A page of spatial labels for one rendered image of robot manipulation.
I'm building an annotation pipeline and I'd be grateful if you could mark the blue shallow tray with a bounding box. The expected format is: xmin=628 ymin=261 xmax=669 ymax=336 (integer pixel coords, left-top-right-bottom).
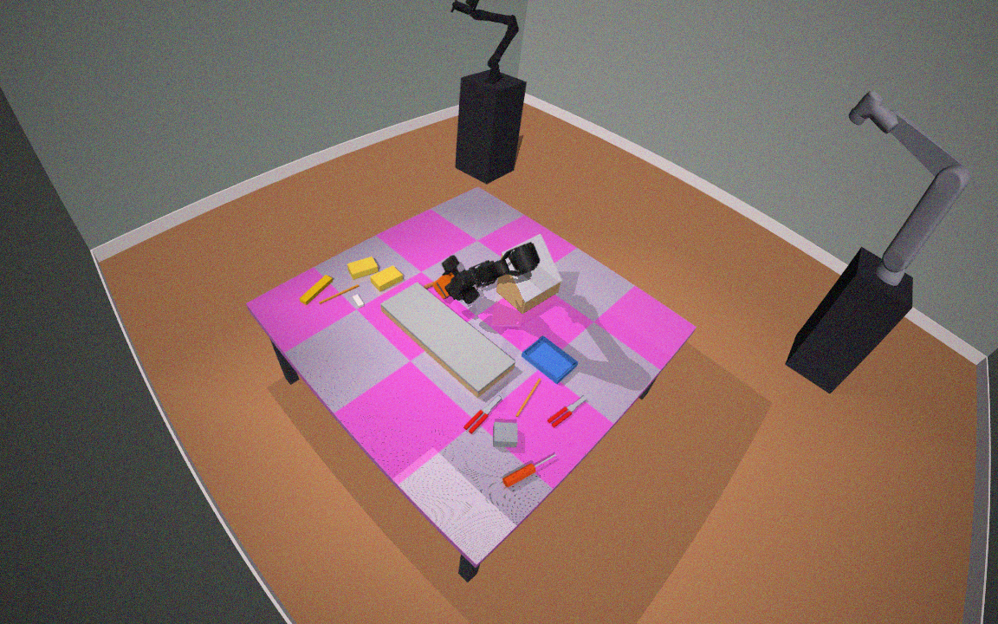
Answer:
xmin=522 ymin=336 xmax=578 ymax=385

